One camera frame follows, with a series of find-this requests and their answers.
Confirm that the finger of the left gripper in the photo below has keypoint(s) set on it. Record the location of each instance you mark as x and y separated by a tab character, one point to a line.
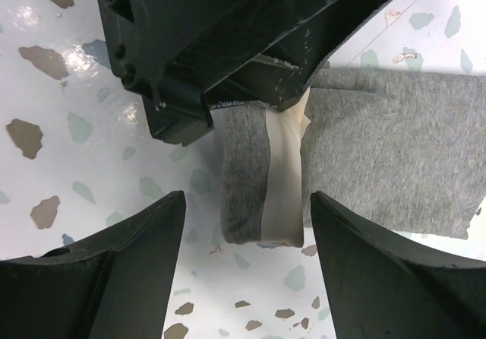
276	78
171	52

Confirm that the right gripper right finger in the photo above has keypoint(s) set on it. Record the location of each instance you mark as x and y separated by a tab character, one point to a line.
380	284

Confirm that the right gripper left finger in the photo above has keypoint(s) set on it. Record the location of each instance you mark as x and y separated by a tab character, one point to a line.
113	284

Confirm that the grey cream underwear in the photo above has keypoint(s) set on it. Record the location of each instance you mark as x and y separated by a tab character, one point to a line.
403	149

